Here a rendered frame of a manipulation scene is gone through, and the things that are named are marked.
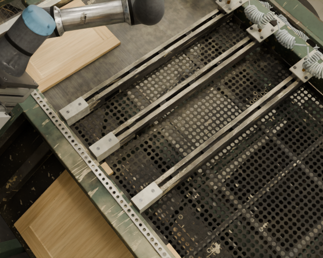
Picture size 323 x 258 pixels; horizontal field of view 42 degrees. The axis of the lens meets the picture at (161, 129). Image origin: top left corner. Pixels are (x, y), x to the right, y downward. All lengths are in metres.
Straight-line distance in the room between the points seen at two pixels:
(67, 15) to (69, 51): 0.56
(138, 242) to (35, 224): 0.71
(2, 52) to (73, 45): 0.72
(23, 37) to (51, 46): 0.70
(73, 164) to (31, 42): 0.59
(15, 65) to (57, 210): 0.90
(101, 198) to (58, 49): 0.83
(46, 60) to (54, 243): 0.92
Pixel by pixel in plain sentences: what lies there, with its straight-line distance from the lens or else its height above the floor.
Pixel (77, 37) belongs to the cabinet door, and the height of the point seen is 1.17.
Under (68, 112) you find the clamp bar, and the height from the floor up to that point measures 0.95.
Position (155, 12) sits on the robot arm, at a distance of 1.53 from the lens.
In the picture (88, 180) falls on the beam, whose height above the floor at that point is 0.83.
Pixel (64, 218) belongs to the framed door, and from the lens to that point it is 2.17.
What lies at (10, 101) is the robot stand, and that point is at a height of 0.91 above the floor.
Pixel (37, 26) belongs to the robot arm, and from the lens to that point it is 1.52.
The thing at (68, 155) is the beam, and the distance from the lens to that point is 1.88.
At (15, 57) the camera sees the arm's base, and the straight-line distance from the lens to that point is 1.55.
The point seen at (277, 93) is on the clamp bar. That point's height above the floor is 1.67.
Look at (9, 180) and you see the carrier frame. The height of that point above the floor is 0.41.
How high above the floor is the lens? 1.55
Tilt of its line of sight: 11 degrees down
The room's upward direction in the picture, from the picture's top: 44 degrees clockwise
